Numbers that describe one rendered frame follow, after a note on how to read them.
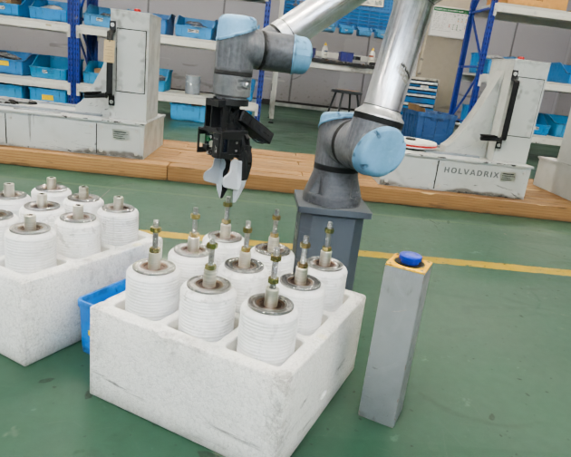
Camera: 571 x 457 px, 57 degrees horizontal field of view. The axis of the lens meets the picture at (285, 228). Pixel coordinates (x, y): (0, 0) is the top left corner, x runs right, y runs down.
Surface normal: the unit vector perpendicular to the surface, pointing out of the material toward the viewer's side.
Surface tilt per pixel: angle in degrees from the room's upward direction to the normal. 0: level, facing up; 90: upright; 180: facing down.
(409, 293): 90
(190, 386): 90
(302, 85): 90
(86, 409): 0
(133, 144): 90
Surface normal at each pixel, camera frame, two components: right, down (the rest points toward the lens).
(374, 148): 0.38, 0.43
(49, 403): 0.11, -0.95
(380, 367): -0.44, 0.22
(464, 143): 0.04, 0.29
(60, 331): 0.87, 0.24
